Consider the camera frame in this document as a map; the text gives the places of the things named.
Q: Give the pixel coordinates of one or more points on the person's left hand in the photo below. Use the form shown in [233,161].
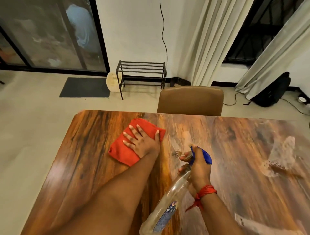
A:
[145,145]

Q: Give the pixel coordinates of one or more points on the white round socket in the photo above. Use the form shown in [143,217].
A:
[302,99]

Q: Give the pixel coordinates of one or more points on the person's left little finger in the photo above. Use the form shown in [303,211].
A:
[128,144]

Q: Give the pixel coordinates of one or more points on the beige curtain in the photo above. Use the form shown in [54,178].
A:
[273,55]
[210,41]

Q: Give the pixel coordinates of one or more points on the person's left forearm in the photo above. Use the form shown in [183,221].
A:
[113,198]

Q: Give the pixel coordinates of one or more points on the brown leather chair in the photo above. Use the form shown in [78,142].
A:
[191,100]

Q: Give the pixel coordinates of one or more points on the red thread wrist band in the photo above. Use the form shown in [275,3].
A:
[205,190]

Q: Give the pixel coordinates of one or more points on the clear spray bottle blue nozzle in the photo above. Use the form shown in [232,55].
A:
[169,203]

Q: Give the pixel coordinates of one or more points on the black framed window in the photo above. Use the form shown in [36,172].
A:
[256,31]

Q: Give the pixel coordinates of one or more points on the black framed glass sliding door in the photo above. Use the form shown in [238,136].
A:
[48,36]

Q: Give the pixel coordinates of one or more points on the person's right hand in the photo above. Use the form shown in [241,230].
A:
[201,169]

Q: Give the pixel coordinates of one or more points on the person's left middle finger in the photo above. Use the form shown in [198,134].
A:
[133,130]

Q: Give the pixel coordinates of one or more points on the black backpack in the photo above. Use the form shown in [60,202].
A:
[273,93]

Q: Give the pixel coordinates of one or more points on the small black box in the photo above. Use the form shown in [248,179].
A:
[178,81]

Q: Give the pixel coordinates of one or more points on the black metal shoe rack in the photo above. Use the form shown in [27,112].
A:
[141,70]

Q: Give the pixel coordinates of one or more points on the dark grey door mat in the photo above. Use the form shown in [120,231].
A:
[84,87]

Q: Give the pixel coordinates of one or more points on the person's right forearm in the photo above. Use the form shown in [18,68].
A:
[218,215]

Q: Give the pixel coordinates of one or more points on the person's left thumb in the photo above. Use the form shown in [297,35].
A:
[158,136]

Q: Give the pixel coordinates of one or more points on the red cleaning cloth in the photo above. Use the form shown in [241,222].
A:
[121,150]

